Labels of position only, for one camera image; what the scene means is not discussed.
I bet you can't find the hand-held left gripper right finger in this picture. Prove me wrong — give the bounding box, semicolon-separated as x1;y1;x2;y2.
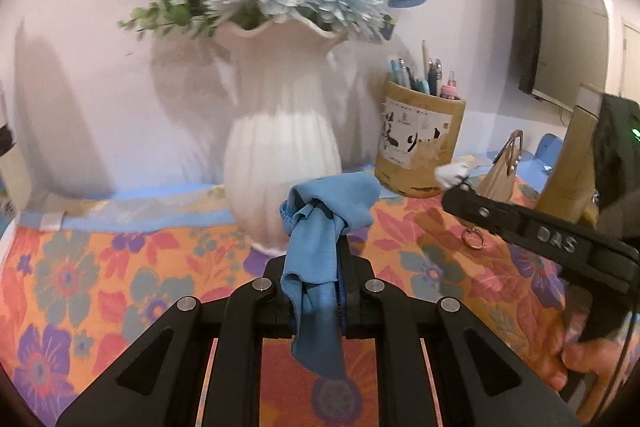
336;237;584;427

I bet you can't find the bamboo pen holder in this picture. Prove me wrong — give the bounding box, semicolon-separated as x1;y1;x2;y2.
375;79;467;198

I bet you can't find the blue plastic chair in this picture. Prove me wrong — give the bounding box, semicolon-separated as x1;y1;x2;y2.
532;133;566;172

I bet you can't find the bunch of pens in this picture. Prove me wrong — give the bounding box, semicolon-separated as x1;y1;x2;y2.
389;39;461;100

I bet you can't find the white ribbed vase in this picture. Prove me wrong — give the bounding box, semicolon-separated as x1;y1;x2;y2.
212;18;351;256

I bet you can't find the beige handbag coin purse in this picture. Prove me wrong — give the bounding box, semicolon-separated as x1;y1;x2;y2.
461;130;525;250

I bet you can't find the dark wall monitor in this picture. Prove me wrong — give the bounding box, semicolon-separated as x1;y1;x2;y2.
502;0;573;112

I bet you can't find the blue cloth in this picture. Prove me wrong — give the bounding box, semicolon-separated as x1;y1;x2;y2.
279;173;382;380

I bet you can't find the small white plush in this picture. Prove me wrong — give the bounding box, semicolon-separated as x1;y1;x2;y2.
434;161;475;188

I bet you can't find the light blue table cover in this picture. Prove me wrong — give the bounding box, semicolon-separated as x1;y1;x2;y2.
20;179;236;233

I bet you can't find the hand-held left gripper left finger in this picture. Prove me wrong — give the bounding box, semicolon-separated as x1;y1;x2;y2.
55;257;294;427

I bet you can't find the person's right hand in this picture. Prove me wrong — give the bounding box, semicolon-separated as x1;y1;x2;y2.
560;338;626;425

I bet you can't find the floral tablecloth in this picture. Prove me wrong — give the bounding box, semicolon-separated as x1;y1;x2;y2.
0;177;640;427

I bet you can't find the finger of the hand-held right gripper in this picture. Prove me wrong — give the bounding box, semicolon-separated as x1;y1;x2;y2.
442;182;524;244

